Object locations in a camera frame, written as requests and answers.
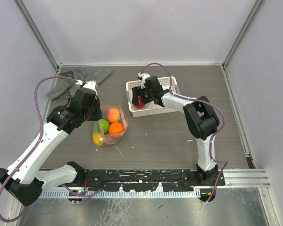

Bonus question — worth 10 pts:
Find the green watermelon ball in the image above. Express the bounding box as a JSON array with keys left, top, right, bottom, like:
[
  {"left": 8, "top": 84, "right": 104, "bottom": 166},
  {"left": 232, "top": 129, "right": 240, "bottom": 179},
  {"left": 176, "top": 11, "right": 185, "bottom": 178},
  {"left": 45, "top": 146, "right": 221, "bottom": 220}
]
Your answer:
[{"left": 94, "top": 119, "right": 110, "bottom": 134}]

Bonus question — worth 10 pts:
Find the red apple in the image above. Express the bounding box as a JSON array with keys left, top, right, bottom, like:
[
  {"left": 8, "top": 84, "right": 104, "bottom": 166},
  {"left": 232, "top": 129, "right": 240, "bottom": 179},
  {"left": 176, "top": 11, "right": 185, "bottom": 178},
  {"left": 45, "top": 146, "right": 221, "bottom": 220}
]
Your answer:
[{"left": 135, "top": 96, "right": 146, "bottom": 109}]

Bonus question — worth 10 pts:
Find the pink peach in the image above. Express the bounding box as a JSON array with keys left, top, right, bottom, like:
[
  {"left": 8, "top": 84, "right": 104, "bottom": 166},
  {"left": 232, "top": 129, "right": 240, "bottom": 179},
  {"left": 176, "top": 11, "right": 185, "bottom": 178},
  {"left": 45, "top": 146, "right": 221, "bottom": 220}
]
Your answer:
[{"left": 107, "top": 108, "right": 121, "bottom": 123}]

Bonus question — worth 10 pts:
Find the white plastic basket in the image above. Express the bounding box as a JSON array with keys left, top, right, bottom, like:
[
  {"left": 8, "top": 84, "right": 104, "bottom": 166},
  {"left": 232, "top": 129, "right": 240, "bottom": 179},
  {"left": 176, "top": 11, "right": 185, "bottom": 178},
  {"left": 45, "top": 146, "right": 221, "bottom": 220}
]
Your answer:
[{"left": 125, "top": 76, "right": 180, "bottom": 117}]

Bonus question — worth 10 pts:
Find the clear zip top bag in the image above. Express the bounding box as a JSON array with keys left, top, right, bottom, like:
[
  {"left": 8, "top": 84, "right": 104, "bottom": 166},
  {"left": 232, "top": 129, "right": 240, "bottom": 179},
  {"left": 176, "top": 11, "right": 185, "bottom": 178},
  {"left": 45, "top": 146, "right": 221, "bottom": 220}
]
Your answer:
[{"left": 92, "top": 104, "right": 129, "bottom": 146}]

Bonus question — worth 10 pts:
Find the yellow lemon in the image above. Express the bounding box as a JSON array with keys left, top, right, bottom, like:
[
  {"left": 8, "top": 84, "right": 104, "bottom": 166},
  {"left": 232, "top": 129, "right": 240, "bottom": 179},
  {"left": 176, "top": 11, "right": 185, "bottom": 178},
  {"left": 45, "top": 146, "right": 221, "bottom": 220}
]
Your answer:
[{"left": 92, "top": 131, "right": 104, "bottom": 146}]

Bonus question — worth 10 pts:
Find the orange fruit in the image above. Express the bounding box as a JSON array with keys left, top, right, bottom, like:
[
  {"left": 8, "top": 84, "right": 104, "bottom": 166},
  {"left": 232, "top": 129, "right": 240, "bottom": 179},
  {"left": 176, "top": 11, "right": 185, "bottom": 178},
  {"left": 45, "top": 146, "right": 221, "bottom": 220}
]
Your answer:
[{"left": 108, "top": 122, "right": 125, "bottom": 137}]

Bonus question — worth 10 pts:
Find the brown passion fruit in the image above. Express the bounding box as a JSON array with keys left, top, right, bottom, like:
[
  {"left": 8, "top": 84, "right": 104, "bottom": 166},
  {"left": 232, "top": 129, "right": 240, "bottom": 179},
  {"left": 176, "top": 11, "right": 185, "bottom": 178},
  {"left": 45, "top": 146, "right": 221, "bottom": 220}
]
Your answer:
[{"left": 105, "top": 134, "right": 119, "bottom": 145}]

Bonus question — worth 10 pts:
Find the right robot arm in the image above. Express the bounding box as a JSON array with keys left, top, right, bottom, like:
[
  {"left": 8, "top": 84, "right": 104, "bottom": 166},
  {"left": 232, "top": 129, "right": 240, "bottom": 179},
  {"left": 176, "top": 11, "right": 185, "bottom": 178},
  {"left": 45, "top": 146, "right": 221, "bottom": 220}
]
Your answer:
[{"left": 132, "top": 73, "right": 220, "bottom": 186}]

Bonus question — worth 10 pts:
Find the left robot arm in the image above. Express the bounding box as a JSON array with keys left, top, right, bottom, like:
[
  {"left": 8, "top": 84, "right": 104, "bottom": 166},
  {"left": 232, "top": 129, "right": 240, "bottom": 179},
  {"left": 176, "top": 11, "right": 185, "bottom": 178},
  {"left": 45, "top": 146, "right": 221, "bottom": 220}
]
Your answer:
[{"left": 0, "top": 88, "right": 102, "bottom": 207}]

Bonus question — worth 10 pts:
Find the grey cloth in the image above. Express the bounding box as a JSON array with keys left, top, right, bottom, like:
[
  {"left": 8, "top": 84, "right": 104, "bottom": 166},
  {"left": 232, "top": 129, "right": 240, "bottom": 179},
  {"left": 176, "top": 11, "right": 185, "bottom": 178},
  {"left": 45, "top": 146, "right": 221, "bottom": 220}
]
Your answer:
[{"left": 47, "top": 67, "right": 113, "bottom": 100}]

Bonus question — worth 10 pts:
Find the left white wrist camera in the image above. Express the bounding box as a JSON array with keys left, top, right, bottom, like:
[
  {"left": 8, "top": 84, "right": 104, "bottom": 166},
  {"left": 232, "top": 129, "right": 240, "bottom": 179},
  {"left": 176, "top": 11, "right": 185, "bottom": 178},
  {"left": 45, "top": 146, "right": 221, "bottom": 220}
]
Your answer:
[{"left": 75, "top": 80, "right": 98, "bottom": 92}]

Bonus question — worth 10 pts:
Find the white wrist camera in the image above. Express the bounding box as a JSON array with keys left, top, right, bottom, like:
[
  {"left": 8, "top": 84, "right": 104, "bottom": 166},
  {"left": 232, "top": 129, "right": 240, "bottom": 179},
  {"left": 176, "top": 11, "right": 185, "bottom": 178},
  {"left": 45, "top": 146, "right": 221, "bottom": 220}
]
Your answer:
[
  {"left": 75, "top": 80, "right": 98, "bottom": 92},
  {"left": 137, "top": 73, "right": 150, "bottom": 89}
]

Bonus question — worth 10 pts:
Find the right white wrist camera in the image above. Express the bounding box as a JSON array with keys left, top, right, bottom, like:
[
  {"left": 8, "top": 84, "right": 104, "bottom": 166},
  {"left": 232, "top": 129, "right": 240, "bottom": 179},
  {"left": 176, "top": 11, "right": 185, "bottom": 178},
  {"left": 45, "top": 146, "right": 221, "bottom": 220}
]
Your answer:
[{"left": 137, "top": 73, "right": 150, "bottom": 89}]

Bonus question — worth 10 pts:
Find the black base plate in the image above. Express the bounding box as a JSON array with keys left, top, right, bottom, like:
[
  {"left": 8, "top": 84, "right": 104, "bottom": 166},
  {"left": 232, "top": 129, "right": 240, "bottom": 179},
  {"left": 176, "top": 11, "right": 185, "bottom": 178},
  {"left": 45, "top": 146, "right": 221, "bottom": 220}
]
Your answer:
[{"left": 58, "top": 168, "right": 226, "bottom": 193}]

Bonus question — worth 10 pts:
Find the grey cable duct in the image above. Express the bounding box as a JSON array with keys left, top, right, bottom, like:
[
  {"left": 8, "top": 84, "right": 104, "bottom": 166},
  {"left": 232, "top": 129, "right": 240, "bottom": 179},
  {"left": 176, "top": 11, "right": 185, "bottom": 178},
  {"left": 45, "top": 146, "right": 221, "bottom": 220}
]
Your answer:
[{"left": 39, "top": 188, "right": 200, "bottom": 199}]

